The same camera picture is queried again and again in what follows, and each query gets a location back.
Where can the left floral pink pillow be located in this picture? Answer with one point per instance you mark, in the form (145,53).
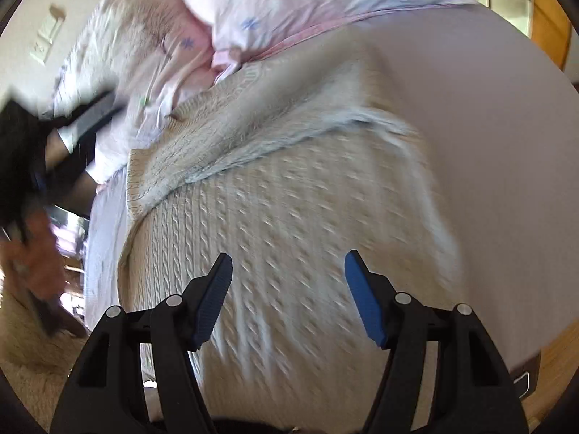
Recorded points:
(154,52)

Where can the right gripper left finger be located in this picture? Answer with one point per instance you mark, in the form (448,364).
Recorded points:
(104,392)

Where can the wooden headboard with panels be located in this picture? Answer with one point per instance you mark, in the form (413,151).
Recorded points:
(543,21)

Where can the person's left hand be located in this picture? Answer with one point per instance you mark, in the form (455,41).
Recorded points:
(36,266)

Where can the white wall switch plate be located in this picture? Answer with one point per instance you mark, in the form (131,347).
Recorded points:
(47,33)

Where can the beige cable-knit sweater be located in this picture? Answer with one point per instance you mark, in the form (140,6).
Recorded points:
(287,166)

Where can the lilac bed sheet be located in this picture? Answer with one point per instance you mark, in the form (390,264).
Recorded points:
(500,122)

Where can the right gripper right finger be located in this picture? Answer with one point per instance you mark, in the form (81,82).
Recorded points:
(473,391)

